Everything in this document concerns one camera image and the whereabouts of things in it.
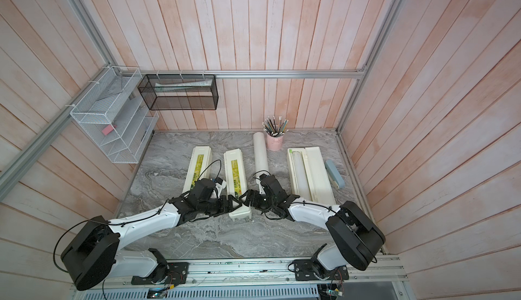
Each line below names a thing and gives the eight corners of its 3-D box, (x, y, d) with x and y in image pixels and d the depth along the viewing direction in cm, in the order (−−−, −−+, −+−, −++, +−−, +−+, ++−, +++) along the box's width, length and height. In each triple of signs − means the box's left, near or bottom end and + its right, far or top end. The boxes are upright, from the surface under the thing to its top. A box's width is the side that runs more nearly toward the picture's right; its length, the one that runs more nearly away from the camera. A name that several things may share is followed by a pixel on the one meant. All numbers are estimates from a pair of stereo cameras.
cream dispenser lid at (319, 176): (312, 206, 92) (316, 198, 86) (303, 156, 111) (306, 146, 105) (329, 206, 92) (334, 198, 86) (317, 156, 111) (320, 146, 105)
